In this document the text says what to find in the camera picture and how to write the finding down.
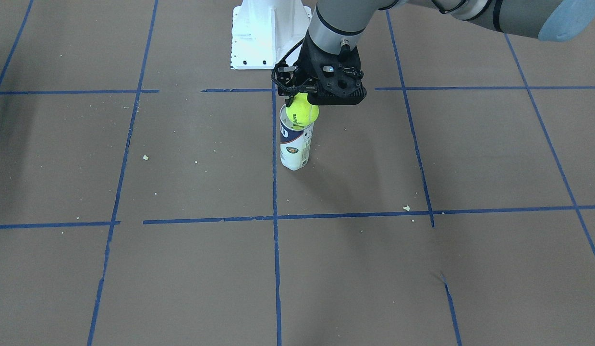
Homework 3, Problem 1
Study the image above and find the yellow tennis ball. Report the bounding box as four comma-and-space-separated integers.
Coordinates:
285, 93, 320, 131

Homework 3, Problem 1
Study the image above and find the clear tennis ball can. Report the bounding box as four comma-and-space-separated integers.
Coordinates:
279, 105, 315, 171

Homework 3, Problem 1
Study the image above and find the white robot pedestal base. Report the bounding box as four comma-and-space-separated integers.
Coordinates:
230, 0, 312, 70

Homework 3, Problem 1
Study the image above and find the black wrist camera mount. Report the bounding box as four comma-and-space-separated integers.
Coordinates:
300, 44, 367, 106

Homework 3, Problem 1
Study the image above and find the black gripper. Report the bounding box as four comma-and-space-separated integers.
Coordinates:
271, 34, 346, 107

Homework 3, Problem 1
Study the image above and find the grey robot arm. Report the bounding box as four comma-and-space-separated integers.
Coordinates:
271, 0, 595, 107

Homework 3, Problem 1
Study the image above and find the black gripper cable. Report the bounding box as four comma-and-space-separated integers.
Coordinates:
270, 38, 305, 89

